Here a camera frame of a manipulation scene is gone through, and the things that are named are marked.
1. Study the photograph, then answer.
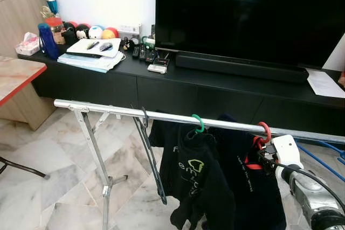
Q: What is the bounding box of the red plastic hanger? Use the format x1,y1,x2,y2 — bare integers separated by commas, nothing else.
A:
244,121,273,170

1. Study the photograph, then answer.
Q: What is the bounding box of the navy blue shirt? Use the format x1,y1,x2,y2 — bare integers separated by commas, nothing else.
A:
208,114,287,230

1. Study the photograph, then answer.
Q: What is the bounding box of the blue plastic hanger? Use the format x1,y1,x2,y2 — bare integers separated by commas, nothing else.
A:
295,140,345,182

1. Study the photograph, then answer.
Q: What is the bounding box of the green plastic hanger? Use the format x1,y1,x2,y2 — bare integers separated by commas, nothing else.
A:
191,114,205,134

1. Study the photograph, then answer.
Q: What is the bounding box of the thin black hanger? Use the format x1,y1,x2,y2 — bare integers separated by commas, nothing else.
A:
131,106,168,205

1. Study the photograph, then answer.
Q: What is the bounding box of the black shirt with green logo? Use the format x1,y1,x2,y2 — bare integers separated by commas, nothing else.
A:
148,118,236,230

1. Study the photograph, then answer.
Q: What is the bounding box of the white paper sheet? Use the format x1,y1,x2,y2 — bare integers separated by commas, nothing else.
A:
306,68,345,99

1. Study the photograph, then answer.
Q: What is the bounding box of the black television console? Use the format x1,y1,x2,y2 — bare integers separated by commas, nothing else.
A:
19,51,345,136

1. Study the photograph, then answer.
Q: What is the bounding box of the small white box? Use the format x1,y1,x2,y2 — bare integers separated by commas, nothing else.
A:
147,64,168,74

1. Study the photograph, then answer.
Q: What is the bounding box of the black flat screen television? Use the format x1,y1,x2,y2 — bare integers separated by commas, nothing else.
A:
155,0,345,69

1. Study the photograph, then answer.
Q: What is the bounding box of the silver metal clothes rack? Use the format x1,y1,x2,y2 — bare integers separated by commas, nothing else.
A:
53,99,345,230

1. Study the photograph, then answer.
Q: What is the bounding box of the orange ball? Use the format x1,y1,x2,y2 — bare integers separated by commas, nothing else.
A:
101,29,116,40

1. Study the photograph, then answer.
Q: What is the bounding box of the stack of white papers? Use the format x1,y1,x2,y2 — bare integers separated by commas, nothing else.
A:
57,51,126,73

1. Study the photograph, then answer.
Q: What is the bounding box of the white tray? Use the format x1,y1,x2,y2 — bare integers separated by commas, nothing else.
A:
66,38,122,58

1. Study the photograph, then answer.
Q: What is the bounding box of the marble top folding table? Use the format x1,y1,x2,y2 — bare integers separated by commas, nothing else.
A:
0,56,50,180

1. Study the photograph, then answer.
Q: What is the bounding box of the gold and blue trophy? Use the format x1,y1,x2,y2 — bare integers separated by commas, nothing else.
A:
37,0,64,31

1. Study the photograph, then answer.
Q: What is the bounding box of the pink white tissue pack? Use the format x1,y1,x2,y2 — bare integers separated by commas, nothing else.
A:
15,32,41,56

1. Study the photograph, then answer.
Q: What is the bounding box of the light wooden cabinet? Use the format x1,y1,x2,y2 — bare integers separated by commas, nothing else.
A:
0,0,54,131

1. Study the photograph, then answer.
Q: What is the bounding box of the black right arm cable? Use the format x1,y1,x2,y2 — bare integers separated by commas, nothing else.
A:
268,157,345,209

